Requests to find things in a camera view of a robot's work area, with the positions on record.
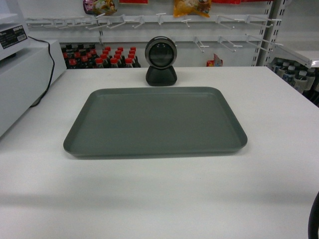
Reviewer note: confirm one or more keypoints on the grey rectangular serving tray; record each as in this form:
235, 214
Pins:
155, 122

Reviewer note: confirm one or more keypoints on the black barcode scanner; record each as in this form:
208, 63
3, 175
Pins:
161, 53

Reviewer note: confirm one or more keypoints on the red cap sauce bottle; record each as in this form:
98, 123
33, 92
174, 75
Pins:
114, 62

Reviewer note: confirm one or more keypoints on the yellow snack bag hanging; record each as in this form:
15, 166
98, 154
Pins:
187, 7

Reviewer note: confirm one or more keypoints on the white cash register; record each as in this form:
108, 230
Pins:
27, 67

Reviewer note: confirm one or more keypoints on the white slotted shelf upright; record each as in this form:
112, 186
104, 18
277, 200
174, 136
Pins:
274, 11

